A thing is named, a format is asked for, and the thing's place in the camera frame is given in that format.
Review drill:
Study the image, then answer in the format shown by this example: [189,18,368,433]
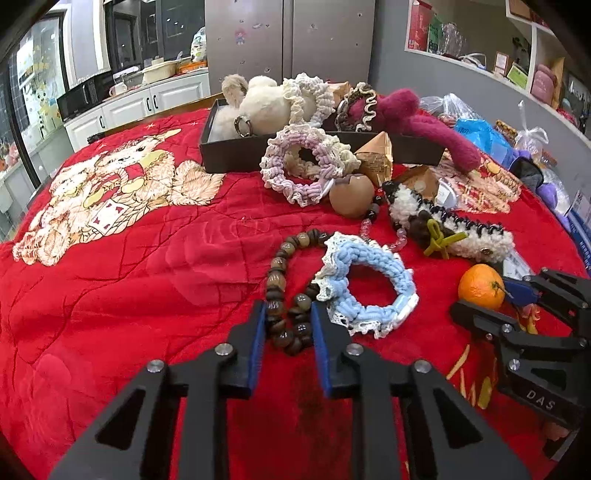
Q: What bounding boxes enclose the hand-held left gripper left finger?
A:
[48,301,269,480]

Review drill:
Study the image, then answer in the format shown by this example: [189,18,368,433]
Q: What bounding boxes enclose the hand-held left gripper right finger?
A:
[310,302,534,480]

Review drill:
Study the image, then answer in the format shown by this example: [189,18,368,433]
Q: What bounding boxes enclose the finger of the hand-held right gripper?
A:
[450,300,591,355]
[503,269,591,324]

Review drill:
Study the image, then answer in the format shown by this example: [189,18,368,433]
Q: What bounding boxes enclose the tangerine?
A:
[458,263,505,311]

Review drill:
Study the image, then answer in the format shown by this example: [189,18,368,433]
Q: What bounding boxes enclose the brown wooden bead bracelet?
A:
[265,229,331,356]

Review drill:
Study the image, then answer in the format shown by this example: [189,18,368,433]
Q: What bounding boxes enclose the black box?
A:
[198,95,446,174]

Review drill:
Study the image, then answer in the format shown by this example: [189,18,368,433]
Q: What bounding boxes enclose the cream crochet scrunchie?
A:
[323,138,362,172]

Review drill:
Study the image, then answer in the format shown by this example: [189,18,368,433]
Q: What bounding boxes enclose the blue white carton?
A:
[563,189,591,268]

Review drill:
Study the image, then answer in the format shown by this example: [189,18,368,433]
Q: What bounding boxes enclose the olive green bow hair clip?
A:
[424,219,467,258]

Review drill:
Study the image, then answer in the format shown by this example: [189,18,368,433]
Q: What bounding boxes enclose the purple plush toy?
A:
[503,148,573,217]

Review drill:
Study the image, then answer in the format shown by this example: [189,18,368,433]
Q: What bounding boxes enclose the blue crochet scrunchie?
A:
[314,232,420,337]

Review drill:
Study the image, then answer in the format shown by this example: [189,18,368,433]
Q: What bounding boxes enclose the red bear printed blanket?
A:
[0,108,591,480]

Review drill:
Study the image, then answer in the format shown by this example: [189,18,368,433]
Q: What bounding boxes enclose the knotted clear plastic bag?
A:
[515,99,552,167]

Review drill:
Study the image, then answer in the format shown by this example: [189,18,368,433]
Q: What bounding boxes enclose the brown egg-shaped toy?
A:
[329,174,375,217]

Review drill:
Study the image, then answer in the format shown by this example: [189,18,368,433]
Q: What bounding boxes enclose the blue plastic bag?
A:
[455,117,513,160]

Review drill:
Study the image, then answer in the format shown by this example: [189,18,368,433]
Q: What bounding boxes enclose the maroon plush headband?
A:
[348,88,483,174]

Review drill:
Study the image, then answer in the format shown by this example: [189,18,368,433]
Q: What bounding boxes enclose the pink purple crochet scrunchie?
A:
[260,126,340,206]

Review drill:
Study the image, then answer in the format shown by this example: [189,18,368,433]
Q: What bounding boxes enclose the pink pouch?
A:
[531,64,557,103]

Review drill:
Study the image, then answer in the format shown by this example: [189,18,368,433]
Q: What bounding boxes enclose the black white frilly scrunchie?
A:
[335,82,379,134]

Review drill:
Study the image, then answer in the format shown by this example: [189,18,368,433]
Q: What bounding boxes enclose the cream plush toy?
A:
[215,74,296,139]

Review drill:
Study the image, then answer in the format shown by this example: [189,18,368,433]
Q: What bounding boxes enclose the white crochet scrunchie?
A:
[281,73,335,127]

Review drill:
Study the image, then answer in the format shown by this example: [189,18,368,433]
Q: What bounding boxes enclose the white kitchen cabinets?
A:
[62,69,211,153]

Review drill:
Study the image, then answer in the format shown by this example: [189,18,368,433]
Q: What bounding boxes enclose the green packet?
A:
[427,11,446,55]

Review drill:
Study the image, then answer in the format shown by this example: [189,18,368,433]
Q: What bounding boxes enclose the red box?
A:
[406,0,432,51]

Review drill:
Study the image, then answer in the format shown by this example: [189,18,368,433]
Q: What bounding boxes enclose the white pot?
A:
[141,60,178,84]

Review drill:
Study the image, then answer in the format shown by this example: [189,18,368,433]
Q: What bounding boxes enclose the black microwave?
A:
[56,71,116,121]

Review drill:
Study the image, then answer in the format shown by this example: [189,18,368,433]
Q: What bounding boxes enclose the silver refrigerator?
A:
[204,0,377,100]

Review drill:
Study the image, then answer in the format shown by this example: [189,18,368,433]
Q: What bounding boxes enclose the glass sliding door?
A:
[0,9,75,241]

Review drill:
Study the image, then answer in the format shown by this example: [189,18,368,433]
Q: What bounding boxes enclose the black pink bead bracelet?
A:
[360,194,409,252]

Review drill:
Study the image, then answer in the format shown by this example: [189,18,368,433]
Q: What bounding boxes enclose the white wall shelf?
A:
[404,0,591,139]

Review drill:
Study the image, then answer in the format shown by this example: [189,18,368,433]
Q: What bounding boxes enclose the dark glass wall cabinet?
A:
[104,0,206,75]

